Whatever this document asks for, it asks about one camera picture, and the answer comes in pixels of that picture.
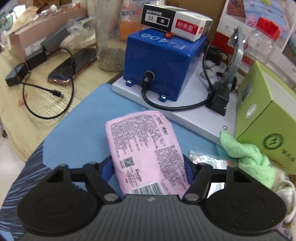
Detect pink packaged cloth pack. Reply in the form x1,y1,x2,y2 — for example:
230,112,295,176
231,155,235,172
106,110,189,197

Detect blue metal machine box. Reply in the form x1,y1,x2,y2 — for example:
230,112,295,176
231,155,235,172
123,28,207,101

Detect black usb cable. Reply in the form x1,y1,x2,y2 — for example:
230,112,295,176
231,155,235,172
19,47,75,120

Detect clear zip bag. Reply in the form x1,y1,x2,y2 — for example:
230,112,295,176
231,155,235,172
189,150,233,170

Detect white machine base plate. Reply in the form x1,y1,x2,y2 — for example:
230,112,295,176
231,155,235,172
112,62,237,144

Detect clear jar red lid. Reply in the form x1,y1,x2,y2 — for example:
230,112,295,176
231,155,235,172
243,17,280,67

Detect black machine power cable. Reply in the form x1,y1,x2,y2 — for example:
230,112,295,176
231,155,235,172
140,38,215,110

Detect black smartphone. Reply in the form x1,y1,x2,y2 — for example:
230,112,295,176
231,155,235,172
47,48,96,85

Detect clear plastic cup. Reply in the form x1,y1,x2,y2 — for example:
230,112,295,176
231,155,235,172
95,1,126,72

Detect black power adapter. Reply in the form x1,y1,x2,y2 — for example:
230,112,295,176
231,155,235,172
5,49,47,87

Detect brown cardboard box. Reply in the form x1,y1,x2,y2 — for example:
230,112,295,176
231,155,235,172
9,8,86,61

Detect white red black carton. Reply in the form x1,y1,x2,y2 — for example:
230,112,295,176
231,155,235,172
141,4,213,42

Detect green microfiber cloth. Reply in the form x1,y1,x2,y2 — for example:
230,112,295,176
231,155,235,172
220,131,276,189

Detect green cardboard box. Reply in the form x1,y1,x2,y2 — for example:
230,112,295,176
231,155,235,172
235,61,295,175

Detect bedding poster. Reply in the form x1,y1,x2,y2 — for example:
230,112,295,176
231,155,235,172
216,0,295,58

